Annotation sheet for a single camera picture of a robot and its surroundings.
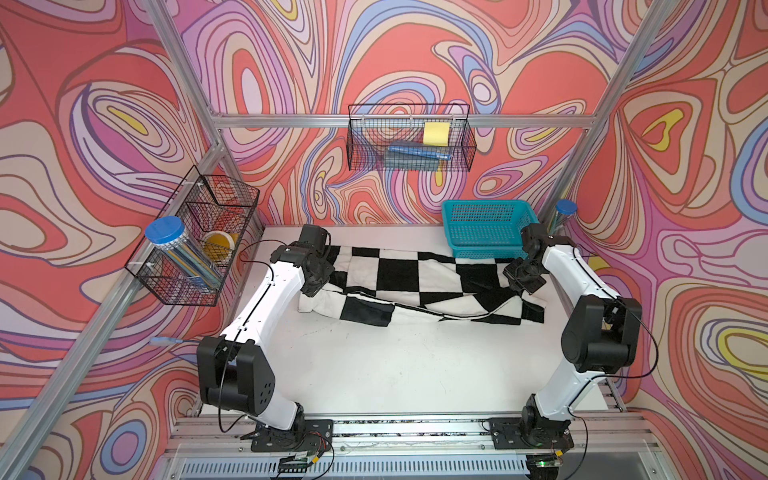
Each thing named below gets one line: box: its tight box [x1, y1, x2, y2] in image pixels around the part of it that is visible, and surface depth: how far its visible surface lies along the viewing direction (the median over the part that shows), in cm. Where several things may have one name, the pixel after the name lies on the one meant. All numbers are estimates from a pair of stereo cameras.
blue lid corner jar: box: [548, 199, 578, 235], surface depth 107 cm
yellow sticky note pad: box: [423, 122, 450, 147], surface depth 91 cm
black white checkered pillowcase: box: [298, 246, 548, 327], surface depth 101 cm
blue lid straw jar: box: [144, 216, 223, 291], surface depth 63 cm
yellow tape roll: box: [202, 231, 235, 265], surface depth 77 cm
